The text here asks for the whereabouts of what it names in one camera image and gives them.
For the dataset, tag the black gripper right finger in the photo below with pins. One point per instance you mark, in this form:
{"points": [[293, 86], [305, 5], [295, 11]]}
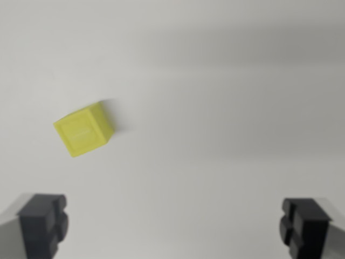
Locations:
{"points": [[307, 226]]}

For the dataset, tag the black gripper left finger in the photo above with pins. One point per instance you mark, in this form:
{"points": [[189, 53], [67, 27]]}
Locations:
{"points": [[37, 224]]}

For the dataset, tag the yellow cube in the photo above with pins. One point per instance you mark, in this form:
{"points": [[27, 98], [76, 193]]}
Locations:
{"points": [[84, 130]]}

